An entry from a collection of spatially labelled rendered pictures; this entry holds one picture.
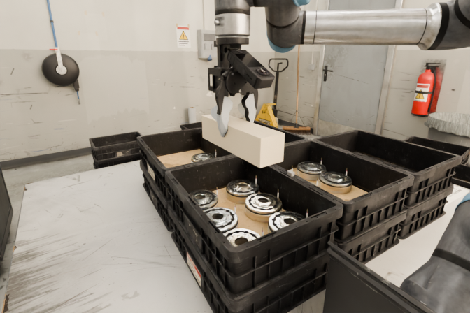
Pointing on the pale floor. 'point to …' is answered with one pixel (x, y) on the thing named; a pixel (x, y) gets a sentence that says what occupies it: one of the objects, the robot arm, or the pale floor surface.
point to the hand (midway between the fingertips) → (238, 130)
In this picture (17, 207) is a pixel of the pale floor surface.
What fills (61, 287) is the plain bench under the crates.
